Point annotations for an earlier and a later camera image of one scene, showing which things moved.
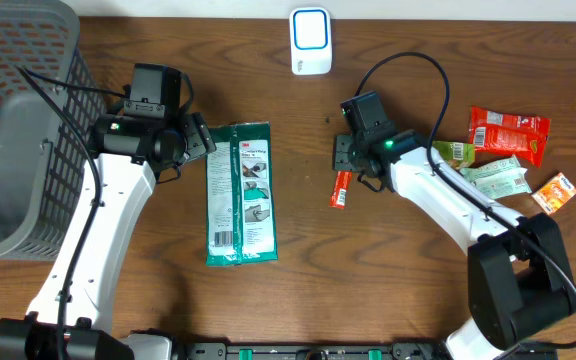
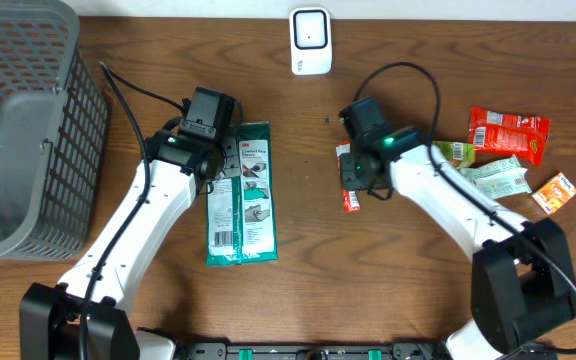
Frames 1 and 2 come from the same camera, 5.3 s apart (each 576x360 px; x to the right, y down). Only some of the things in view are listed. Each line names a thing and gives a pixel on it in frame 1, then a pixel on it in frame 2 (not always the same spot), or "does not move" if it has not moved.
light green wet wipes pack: x=499 y=179 does not move
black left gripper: x=201 y=140 to x=233 y=168
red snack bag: x=509 y=132 does not move
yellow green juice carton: x=456 y=154 does not move
